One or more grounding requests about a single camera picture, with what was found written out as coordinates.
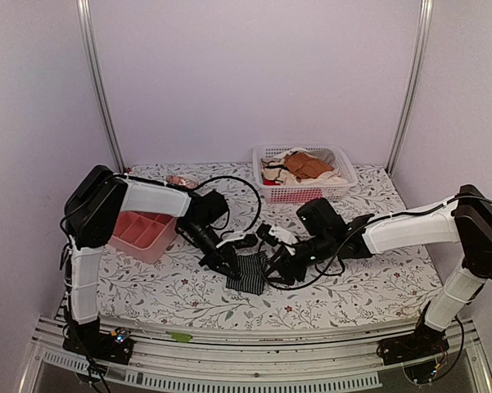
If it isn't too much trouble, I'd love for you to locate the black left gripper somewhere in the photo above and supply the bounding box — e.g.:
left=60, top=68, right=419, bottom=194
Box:
left=181, top=219, right=241, bottom=281

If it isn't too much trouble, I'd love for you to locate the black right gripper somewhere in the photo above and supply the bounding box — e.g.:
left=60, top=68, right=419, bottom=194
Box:
left=261, top=233, right=335, bottom=286

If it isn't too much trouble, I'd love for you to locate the navy striped underwear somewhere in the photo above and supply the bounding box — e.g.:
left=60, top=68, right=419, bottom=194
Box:
left=225, top=251, right=267, bottom=296

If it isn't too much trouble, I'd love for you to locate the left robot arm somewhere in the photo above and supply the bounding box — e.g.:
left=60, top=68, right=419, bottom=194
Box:
left=61, top=165, right=240, bottom=355

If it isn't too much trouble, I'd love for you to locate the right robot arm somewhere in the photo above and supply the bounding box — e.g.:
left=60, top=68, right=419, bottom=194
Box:
left=256, top=184, right=492, bottom=357

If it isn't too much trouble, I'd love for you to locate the floral table mat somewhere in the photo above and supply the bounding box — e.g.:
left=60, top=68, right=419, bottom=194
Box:
left=97, top=163, right=442, bottom=331

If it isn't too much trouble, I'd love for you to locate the green leaf scrap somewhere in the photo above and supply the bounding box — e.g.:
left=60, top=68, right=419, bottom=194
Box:
left=167, top=332, right=192, bottom=343

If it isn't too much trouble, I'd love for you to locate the pink plastic divider box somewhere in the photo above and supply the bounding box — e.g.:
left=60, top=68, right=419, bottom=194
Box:
left=108, top=211, right=177, bottom=264

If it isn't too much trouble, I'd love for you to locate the red patterned bowl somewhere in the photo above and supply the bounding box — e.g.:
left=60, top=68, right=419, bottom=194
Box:
left=166, top=174, right=200, bottom=189

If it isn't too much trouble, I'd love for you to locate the white plastic laundry basket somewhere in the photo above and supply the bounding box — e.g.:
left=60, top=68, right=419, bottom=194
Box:
left=252, top=145, right=358, bottom=203

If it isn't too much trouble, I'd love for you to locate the pile of clothes in basket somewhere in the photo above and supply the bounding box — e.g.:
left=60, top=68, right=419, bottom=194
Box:
left=260, top=147, right=348, bottom=187

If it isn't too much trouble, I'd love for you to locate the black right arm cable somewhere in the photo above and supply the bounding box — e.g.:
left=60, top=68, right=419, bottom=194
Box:
left=269, top=228, right=361, bottom=291

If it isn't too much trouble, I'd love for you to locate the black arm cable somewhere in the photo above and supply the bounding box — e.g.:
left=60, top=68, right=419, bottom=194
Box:
left=269, top=228, right=361, bottom=291
left=192, top=175, right=263, bottom=238

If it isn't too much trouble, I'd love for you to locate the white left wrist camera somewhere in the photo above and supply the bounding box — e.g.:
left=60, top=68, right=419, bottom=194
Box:
left=215, top=231, right=258, bottom=249

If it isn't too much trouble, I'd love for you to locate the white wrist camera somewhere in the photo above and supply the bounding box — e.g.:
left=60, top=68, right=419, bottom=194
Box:
left=256, top=224, right=298, bottom=246
left=215, top=231, right=258, bottom=249

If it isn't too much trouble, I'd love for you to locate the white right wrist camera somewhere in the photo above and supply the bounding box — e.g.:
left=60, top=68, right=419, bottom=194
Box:
left=256, top=224, right=298, bottom=246

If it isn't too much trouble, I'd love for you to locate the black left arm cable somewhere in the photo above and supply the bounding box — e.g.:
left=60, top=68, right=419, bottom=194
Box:
left=192, top=175, right=263, bottom=238

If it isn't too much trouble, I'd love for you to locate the front aluminium rail base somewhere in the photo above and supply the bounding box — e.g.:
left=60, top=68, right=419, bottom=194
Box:
left=19, top=316, right=492, bottom=392

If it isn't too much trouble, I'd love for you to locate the left aluminium frame post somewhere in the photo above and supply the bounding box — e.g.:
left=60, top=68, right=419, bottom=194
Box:
left=76, top=0, right=126, bottom=172

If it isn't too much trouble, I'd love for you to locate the aluminium frame post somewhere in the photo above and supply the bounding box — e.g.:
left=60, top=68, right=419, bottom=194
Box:
left=386, top=0, right=434, bottom=178
left=76, top=0, right=126, bottom=172

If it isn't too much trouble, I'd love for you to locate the right aluminium frame post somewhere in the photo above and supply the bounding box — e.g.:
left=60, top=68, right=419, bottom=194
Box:
left=386, top=0, right=434, bottom=178

